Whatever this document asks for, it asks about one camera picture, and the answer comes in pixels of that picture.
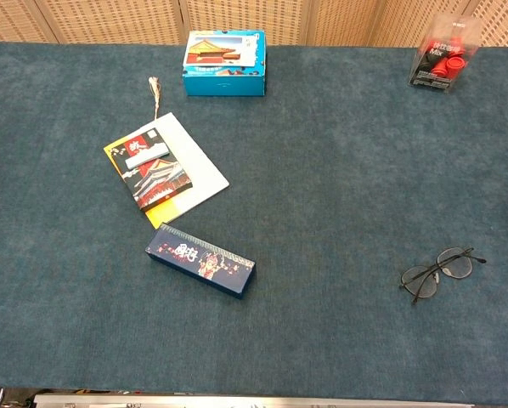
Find thin black metal eyeglasses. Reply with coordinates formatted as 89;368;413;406
398;246;488;305

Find white and yellow booklet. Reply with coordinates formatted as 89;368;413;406
103;111;230;230

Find long dark blue printed box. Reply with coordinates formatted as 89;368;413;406
144;222;257;300

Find black palace print notebook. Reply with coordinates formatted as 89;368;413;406
109;127;195;213

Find blue box with palace picture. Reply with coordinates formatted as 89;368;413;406
181;29;267;98

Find teal carpet table cover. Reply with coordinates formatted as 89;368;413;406
0;40;508;405

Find woven rattan folding screen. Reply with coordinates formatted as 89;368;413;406
0;0;508;48

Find clear box with red capsules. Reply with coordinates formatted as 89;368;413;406
408;11;483;94

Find beige tassel cord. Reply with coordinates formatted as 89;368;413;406
147;76;162;122

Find aluminium rail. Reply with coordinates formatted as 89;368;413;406
32;393;476;408

